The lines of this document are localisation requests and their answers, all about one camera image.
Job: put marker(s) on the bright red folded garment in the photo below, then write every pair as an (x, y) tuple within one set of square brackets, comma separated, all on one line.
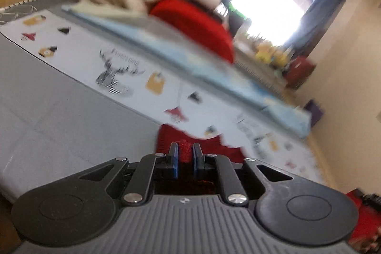
[(197, 25)]

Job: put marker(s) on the person's right hand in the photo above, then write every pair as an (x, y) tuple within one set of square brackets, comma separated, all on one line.
[(366, 244)]

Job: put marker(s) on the dark red knit sweater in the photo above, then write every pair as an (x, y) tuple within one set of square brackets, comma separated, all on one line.
[(168, 135)]

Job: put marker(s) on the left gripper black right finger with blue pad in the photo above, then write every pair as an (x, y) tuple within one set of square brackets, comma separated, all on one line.
[(291, 208)]

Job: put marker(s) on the light blue folded quilt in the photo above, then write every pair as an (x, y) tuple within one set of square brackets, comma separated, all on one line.
[(167, 43)]

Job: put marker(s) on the purple box by wall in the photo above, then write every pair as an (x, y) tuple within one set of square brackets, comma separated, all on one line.
[(315, 110)]

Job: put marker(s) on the dark red bag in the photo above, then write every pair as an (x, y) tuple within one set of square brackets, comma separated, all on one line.
[(298, 71)]

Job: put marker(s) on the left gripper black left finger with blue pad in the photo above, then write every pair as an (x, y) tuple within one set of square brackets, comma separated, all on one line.
[(81, 207)]

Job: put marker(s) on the blue window curtain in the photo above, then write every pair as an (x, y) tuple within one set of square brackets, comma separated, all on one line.
[(312, 22)]

